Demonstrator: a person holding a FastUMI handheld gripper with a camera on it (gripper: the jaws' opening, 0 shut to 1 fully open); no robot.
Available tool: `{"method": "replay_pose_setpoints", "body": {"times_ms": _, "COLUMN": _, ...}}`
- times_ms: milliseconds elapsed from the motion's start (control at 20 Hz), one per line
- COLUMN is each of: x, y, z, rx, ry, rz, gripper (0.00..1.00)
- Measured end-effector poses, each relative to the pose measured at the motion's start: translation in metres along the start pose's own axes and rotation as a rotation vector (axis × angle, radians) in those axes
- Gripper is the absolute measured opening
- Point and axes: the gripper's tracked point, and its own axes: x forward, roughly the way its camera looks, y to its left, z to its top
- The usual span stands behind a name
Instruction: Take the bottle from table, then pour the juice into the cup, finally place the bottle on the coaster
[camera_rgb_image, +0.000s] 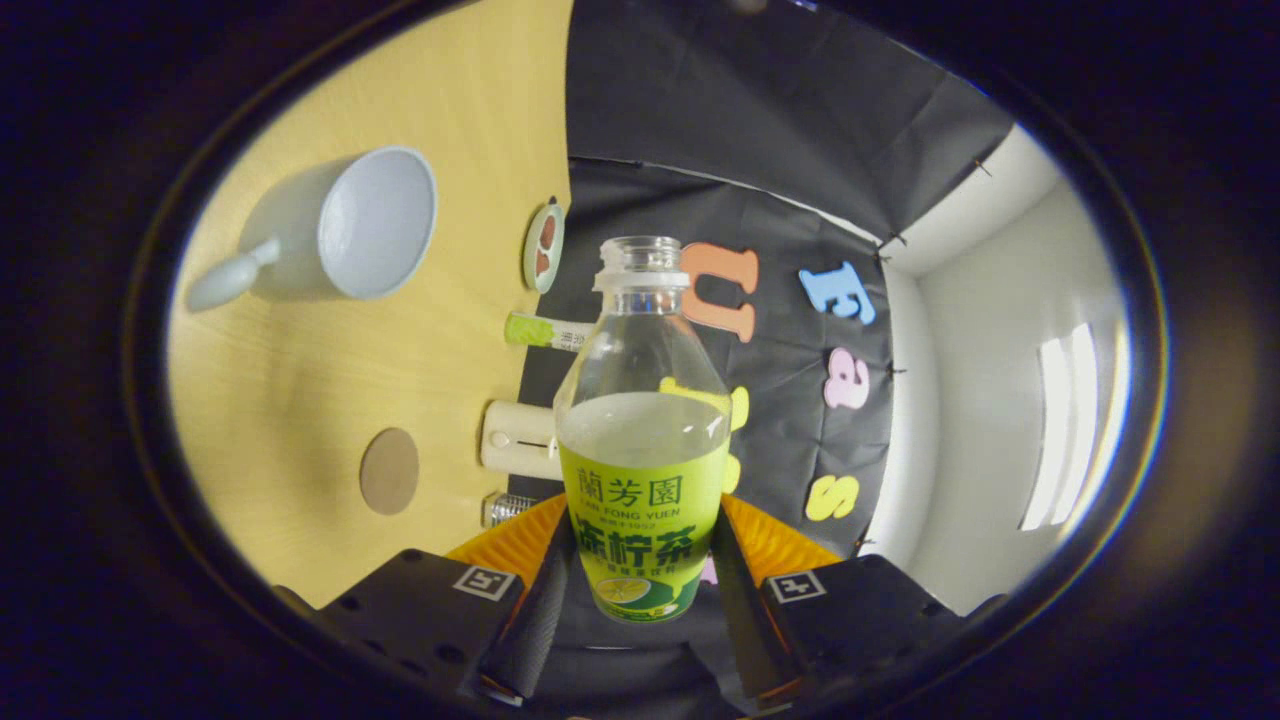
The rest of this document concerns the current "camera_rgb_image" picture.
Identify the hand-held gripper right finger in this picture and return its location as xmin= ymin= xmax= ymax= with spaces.
xmin=712 ymin=490 xmax=971 ymax=706

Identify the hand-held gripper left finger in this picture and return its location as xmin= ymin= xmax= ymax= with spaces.
xmin=320 ymin=492 xmax=579 ymax=701

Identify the green label juice bottle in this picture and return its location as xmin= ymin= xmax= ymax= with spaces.
xmin=553 ymin=236 xmax=734 ymax=624

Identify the round brown coaster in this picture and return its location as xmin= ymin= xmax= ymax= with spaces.
xmin=359 ymin=427 xmax=421 ymax=517

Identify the white cup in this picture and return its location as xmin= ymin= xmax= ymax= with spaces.
xmin=186 ymin=146 xmax=439 ymax=313

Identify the capped green label bottle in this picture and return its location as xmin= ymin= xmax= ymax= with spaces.
xmin=504 ymin=311 xmax=593 ymax=353

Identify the white toaster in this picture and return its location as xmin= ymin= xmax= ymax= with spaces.
xmin=480 ymin=400 xmax=566 ymax=482

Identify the wooden table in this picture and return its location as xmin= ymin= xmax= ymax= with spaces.
xmin=165 ymin=0 xmax=576 ymax=609

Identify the pale green plate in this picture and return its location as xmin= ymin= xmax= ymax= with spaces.
xmin=522 ymin=197 xmax=567 ymax=295

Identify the large ceiling light panel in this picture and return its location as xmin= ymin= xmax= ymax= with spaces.
xmin=1018 ymin=322 xmax=1101 ymax=532

